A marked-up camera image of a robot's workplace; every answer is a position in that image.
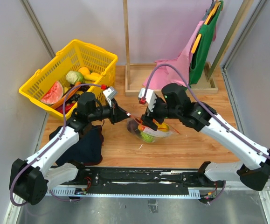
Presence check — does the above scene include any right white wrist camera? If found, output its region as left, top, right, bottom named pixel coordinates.
left=138, top=88, right=157, bottom=112

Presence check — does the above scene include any red chili pepper toy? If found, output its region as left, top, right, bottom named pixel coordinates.
left=56, top=103, right=75, bottom=114

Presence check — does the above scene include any right wooden rack post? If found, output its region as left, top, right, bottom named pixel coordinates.
left=206, top=0, right=254, bottom=82

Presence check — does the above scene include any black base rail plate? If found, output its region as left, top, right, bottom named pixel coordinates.
left=73, top=167, right=222, bottom=196

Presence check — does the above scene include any green garment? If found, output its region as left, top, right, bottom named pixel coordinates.
left=187, top=0, right=223, bottom=85

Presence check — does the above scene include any pink garment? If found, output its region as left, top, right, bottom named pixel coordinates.
left=148, top=20, right=204, bottom=90

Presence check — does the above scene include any wooden clothes rack base tray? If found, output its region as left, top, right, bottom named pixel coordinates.
left=125, top=62, right=218, bottom=97

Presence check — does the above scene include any yellow lemon toy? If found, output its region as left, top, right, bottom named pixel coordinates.
left=78, top=67, right=90, bottom=76

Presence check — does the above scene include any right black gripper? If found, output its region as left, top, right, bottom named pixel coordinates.
left=140, top=96, right=181, bottom=131

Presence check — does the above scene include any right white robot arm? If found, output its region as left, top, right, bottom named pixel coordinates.
left=138, top=83, right=270, bottom=191

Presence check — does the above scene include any black grape bunch toy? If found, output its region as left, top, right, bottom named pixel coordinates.
left=66, top=94, right=80, bottom=105

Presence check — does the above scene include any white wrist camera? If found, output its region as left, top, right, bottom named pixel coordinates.
left=103, top=86, right=118, bottom=107
left=138, top=88, right=157, bottom=112

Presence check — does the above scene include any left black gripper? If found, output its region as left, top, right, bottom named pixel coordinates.
left=89, top=98, right=131, bottom=125

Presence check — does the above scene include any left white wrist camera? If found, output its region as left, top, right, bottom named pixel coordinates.
left=103, top=86, right=118, bottom=107

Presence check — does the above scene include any orange carrot toy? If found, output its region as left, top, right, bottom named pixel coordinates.
left=51, top=82, right=81, bottom=109

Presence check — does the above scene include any dark navy folded cloth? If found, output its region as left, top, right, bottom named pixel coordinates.
left=55, top=125, right=104, bottom=166

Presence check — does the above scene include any watermelon slice toy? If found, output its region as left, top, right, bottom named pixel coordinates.
left=41, top=81, right=63, bottom=105

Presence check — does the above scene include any clear zip top bag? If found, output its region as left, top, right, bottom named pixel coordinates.
left=127, top=115, right=180, bottom=142

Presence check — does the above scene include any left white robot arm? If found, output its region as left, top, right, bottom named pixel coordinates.
left=9, top=92, right=130, bottom=207

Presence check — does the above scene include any orange fruit toy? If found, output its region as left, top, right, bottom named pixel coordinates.
left=138, top=124, right=146, bottom=132

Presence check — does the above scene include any purple mangosteen toy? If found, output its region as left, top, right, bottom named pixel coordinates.
left=126, top=119, right=140, bottom=135

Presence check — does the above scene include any green custard apple toy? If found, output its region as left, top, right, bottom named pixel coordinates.
left=140, top=132, right=155, bottom=143

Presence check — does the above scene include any orange clothes hanger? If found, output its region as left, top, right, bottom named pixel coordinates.
left=191, top=1, right=221, bottom=54

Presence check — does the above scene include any yellow plastic shopping basket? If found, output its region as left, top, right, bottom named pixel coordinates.
left=19, top=39, right=118, bottom=121

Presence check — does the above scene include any left wooden rack post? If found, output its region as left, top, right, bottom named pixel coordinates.
left=123, top=0, right=131, bottom=87

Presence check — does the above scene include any yellow banana bunch toy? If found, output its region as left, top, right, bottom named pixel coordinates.
left=157, top=123, right=170, bottom=132

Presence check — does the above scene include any green cabbage toy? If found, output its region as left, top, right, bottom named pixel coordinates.
left=66, top=71, right=84, bottom=84

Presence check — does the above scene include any wooden rack post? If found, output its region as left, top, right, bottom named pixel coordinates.
left=206, top=0, right=254, bottom=82
left=123, top=0, right=131, bottom=87

